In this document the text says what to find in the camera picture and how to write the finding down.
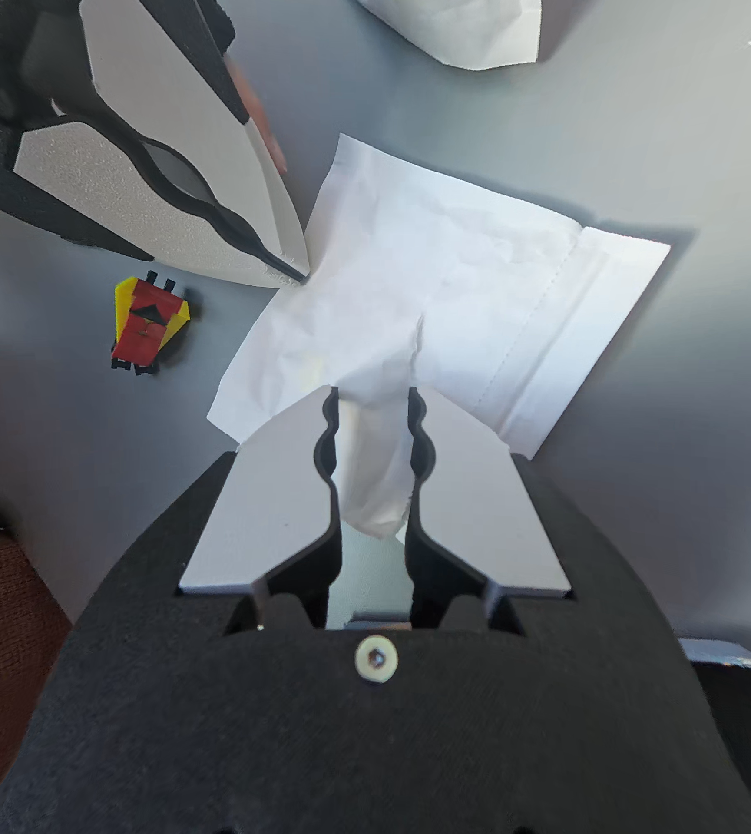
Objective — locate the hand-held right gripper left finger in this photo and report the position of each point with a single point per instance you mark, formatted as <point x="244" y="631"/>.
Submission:
<point x="265" y="521"/>

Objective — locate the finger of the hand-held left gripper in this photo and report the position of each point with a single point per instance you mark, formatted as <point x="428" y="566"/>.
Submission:
<point x="180" y="117"/>
<point x="115" y="196"/>

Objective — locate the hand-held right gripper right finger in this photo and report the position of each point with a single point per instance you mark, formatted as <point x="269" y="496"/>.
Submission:
<point x="486" y="521"/>

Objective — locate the black red yellow lego build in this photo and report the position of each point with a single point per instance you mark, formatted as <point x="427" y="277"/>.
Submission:
<point x="151" y="323"/>

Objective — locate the large plain white paper bag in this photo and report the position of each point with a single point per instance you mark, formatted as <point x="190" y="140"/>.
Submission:
<point x="454" y="313"/>

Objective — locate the torn printed white paper bag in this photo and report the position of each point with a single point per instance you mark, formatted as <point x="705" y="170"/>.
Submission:
<point x="460" y="33"/>

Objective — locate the person's left hand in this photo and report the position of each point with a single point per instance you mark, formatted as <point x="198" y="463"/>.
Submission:
<point x="269" y="130"/>

